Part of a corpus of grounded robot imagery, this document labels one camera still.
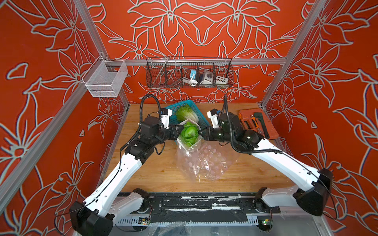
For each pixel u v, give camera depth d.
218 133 0.60
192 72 0.83
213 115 0.64
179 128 0.69
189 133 0.73
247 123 1.04
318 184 0.39
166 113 0.63
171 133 0.61
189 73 0.84
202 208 0.73
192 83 0.86
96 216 0.36
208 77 0.91
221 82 0.93
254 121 1.00
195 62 0.92
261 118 1.03
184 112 1.04
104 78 0.92
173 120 1.10
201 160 0.87
